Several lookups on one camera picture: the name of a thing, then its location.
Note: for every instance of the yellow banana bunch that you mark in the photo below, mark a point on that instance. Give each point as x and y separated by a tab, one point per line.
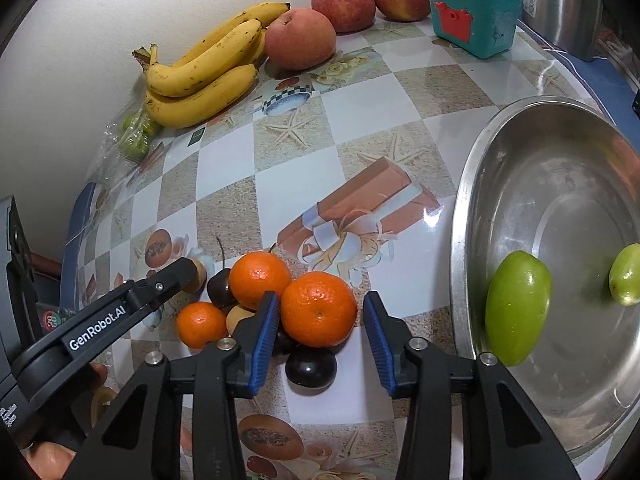
210	60

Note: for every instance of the stainless steel kettle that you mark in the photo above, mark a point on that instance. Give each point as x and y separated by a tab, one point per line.
570	5

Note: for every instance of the clear bag of green jujubes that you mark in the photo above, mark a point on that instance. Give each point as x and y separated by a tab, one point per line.
135	135

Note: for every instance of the large orange with leaf stub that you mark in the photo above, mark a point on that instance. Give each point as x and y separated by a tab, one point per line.
260	280

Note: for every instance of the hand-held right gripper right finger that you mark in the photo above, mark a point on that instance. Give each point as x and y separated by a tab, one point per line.
377	341

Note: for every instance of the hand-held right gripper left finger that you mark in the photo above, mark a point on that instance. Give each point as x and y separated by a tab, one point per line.
265	340

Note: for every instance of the clear packet with round label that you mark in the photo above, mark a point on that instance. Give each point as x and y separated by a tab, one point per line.
50	320

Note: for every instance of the stainless steel basin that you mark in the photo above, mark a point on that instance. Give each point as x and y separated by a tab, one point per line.
560	220

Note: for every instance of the dark plum with long stem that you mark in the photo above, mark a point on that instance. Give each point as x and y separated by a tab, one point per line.
220	287

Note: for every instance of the small green jujube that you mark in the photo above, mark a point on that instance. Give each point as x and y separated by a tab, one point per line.
625	275

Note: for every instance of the small orange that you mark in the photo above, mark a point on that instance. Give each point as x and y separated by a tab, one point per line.
201	326

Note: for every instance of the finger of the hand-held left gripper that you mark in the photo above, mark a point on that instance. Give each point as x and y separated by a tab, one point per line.
170	277

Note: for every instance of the large green mango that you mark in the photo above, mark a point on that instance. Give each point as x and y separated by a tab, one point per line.
517	307

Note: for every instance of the teal plastic box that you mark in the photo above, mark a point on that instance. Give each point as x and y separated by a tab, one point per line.
480	15

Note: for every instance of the person's left hand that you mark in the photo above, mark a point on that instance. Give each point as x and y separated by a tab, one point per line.
47	460

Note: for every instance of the patterned vinyl tablecloth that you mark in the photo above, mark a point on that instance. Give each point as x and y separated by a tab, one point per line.
350	125

